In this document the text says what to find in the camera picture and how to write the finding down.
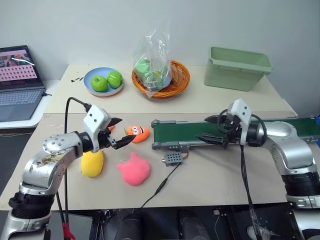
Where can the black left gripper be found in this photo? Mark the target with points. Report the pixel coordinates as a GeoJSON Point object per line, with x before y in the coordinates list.
{"type": "Point", "coordinates": [106, 140]}

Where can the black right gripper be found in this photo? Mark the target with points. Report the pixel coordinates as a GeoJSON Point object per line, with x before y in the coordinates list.
{"type": "Point", "coordinates": [232, 130]}

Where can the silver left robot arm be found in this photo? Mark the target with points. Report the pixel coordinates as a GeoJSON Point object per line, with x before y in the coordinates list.
{"type": "Point", "coordinates": [55, 150]}

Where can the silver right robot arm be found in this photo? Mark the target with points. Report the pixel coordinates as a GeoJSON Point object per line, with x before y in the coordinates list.
{"type": "Point", "coordinates": [287, 140]}

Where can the green conveyor belt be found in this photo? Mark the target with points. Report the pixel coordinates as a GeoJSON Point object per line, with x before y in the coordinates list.
{"type": "Point", "coordinates": [180, 131]}

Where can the small grey control box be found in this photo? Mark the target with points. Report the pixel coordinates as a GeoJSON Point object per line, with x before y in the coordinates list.
{"type": "Point", "coordinates": [172, 159]}

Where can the orange carrot plush toy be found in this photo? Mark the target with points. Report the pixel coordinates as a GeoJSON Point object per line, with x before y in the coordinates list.
{"type": "Point", "coordinates": [141, 133]}

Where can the yellow plush toy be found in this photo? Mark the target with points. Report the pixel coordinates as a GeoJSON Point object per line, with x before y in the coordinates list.
{"type": "Point", "coordinates": [92, 165]}

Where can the pink plush toy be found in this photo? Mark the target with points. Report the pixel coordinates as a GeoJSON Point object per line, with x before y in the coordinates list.
{"type": "Point", "coordinates": [136, 172]}

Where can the green apple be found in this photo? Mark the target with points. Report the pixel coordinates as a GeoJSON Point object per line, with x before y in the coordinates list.
{"type": "Point", "coordinates": [99, 83]}
{"type": "Point", "coordinates": [115, 79]}

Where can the green plastic bin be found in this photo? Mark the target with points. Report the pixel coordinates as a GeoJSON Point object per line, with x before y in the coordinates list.
{"type": "Point", "coordinates": [232, 72]}

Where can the blue round plate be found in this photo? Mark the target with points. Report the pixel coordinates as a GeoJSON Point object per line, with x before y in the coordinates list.
{"type": "Point", "coordinates": [87, 80]}

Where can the orange woven basket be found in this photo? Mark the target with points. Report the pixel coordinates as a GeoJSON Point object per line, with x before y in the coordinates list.
{"type": "Point", "coordinates": [181, 75]}

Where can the clear plastic bag with toys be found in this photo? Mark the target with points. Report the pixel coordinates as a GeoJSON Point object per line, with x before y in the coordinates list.
{"type": "Point", "coordinates": [152, 65]}

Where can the white side table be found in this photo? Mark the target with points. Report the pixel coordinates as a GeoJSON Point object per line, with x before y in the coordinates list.
{"type": "Point", "coordinates": [51, 87]}

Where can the blue crate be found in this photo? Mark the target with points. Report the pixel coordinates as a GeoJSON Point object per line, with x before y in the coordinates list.
{"type": "Point", "coordinates": [317, 130]}

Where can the white shoe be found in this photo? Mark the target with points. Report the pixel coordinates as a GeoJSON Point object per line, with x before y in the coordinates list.
{"type": "Point", "coordinates": [262, 232]}

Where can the grey laptop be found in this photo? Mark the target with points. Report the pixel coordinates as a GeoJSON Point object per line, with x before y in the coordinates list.
{"type": "Point", "coordinates": [20, 75]}

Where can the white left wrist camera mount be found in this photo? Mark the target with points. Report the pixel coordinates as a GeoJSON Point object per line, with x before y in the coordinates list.
{"type": "Point", "coordinates": [96, 117]}

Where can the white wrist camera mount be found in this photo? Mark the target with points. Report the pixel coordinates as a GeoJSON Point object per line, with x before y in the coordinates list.
{"type": "Point", "coordinates": [241, 110]}
{"type": "Point", "coordinates": [96, 117]}

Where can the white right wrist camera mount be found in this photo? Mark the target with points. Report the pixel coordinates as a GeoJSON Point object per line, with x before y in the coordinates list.
{"type": "Point", "coordinates": [241, 110]}

